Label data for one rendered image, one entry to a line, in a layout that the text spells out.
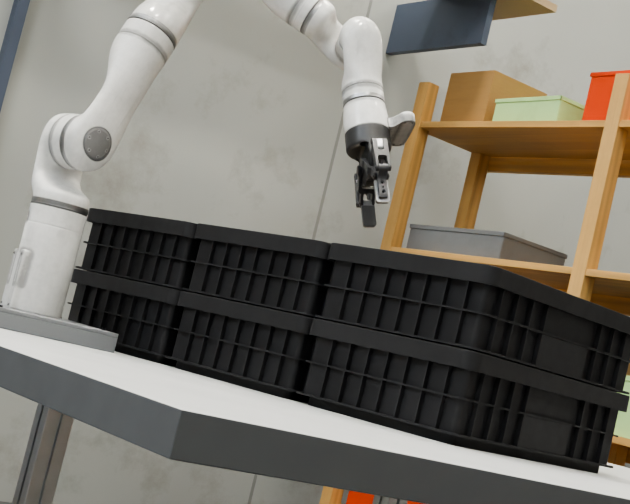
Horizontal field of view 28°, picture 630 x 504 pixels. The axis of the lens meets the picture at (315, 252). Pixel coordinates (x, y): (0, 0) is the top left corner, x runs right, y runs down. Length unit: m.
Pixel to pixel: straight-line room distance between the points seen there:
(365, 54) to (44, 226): 0.59
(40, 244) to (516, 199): 4.19
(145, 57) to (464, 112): 3.05
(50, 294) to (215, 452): 1.04
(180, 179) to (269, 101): 0.52
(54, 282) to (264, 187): 3.17
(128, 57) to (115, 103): 0.08
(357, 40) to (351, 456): 1.13
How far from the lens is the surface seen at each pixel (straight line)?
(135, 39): 2.10
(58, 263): 2.03
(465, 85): 5.08
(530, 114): 4.76
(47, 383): 1.22
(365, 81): 2.08
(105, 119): 2.04
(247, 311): 1.86
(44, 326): 1.94
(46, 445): 2.60
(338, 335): 1.73
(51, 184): 2.05
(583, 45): 6.33
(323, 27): 2.15
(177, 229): 2.03
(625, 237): 6.56
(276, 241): 1.85
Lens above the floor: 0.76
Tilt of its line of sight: 5 degrees up
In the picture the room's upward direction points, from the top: 14 degrees clockwise
